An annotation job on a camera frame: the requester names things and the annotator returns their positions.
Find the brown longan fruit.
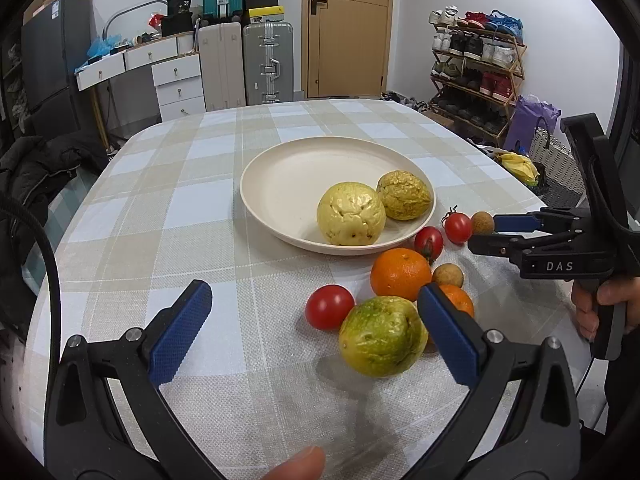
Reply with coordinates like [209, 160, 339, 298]
[433, 263, 464, 288]
[471, 211, 496, 235]

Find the red tomato with stem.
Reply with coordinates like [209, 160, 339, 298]
[442, 206, 473, 246]

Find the wrinkled golden yellow fruit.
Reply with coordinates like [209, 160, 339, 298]
[376, 170, 433, 221]

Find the green yellow guava fruit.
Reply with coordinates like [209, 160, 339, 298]
[338, 296, 428, 378]

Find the pale yellow round fruit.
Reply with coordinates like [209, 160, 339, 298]
[317, 182, 386, 246]

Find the red cherry tomato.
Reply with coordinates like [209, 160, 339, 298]
[305, 285, 355, 330]

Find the person's right hand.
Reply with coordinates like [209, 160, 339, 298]
[572, 278, 640, 341]

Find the person's left hand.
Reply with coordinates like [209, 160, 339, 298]
[262, 446, 326, 480]

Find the banana bunch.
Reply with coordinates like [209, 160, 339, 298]
[498, 152, 539, 188]

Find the orange mandarin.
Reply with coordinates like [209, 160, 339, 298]
[370, 248, 432, 301]
[439, 284, 475, 318]

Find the purple bag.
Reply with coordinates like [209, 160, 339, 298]
[502, 94, 561, 154]

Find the wooden shoe rack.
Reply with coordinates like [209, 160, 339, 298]
[428, 6, 527, 144]

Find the cream round plate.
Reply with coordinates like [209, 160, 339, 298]
[240, 136, 437, 257]

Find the black jacket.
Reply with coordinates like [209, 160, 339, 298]
[1, 131, 108, 332]

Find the wooden door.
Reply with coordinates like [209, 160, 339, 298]
[302, 0, 393, 99]

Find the silver aluminium suitcase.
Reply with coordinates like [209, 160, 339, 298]
[243, 22, 294, 105]

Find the beige suitcase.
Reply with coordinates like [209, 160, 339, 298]
[198, 23, 246, 112]

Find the white drawer desk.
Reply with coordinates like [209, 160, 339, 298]
[75, 32, 205, 122]

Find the black refrigerator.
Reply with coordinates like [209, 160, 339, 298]
[22, 0, 99, 139]

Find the black cable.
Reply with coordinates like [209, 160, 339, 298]
[0, 194, 64, 361]

